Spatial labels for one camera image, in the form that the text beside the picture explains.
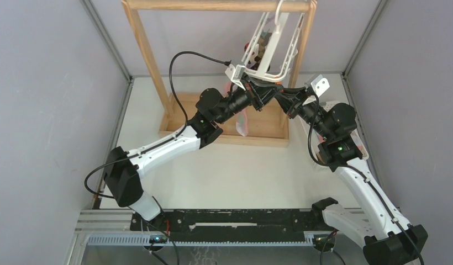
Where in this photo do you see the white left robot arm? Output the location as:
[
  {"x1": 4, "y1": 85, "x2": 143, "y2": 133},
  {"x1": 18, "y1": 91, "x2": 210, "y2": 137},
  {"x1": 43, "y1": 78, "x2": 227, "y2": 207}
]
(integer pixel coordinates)
[{"x1": 103, "y1": 75, "x2": 283, "y2": 230}]

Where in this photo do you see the wooden hanger rack stand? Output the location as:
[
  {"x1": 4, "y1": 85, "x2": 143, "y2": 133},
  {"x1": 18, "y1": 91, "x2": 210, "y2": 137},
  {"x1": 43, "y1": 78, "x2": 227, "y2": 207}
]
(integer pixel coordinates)
[{"x1": 121, "y1": 0, "x2": 318, "y2": 149}]

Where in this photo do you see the white plastic clip hanger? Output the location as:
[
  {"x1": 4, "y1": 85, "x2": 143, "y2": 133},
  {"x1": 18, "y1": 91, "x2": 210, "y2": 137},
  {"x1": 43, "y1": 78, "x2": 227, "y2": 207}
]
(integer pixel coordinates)
[{"x1": 241, "y1": 1, "x2": 304, "y2": 83}]

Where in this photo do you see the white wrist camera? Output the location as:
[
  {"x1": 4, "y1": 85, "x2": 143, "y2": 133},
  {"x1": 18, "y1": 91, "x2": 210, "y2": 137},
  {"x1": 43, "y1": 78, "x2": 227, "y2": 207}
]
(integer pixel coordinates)
[
  {"x1": 225, "y1": 63, "x2": 245, "y2": 91},
  {"x1": 310, "y1": 74, "x2": 330, "y2": 98}
]

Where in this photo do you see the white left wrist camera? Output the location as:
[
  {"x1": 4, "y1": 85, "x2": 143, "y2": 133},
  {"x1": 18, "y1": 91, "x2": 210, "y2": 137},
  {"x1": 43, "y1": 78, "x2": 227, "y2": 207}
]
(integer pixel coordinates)
[{"x1": 225, "y1": 63, "x2": 245, "y2": 91}]

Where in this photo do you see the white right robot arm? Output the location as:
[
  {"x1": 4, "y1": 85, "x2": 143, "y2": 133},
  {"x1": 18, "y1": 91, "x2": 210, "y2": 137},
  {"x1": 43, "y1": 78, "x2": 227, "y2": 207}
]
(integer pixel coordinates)
[{"x1": 276, "y1": 87, "x2": 428, "y2": 264}]

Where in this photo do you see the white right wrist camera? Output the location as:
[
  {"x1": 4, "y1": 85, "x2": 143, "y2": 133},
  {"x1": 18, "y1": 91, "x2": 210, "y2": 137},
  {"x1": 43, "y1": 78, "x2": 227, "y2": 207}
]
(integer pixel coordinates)
[{"x1": 310, "y1": 74, "x2": 330, "y2": 98}]

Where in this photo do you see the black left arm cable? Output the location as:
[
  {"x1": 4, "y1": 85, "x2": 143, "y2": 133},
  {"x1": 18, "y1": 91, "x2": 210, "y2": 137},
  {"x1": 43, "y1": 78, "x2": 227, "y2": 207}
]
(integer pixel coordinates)
[{"x1": 168, "y1": 51, "x2": 232, "y2": 138}]

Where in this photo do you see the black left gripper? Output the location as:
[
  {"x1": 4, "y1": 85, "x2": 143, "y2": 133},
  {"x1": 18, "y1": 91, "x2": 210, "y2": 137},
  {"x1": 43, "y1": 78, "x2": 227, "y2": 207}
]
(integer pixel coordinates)
[{"x1": 214, "y1": 72, "x2": 282, "y2": 125}]

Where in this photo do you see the brown argyle sock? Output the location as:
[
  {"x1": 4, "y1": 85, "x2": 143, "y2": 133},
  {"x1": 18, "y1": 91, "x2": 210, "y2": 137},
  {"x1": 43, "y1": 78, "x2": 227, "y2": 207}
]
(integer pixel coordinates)
[{"x1": 246, "y1": 31, "x2": 272, "y2": 70}]

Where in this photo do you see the white perforated plastic basket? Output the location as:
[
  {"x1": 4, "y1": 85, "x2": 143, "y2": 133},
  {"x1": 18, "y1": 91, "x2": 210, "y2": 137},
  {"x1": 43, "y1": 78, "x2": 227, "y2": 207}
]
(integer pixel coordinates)
[{"x1": 298, "y1": 102, "x2": 364, "y2": 172}]

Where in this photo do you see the pink sock with green patch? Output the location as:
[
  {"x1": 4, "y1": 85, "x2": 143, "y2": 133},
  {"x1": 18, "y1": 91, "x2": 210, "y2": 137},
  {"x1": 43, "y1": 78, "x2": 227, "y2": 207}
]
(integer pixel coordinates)
[{"x1": 235, "y1": 110, "x2": 249, "y2": 137}]

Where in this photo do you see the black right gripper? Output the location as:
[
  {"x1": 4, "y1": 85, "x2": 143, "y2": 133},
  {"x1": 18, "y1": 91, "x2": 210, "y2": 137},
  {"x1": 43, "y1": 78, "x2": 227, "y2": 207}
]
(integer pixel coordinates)
[{"x1": 275, "y1": 86, "x2": 333, "y2": 141}]

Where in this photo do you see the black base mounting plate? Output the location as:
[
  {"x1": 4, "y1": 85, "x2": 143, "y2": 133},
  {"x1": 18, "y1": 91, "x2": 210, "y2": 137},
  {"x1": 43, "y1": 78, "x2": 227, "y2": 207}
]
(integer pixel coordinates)
[{"x1": 129, "y1": 209, "x2": 333, "y2": 243}]

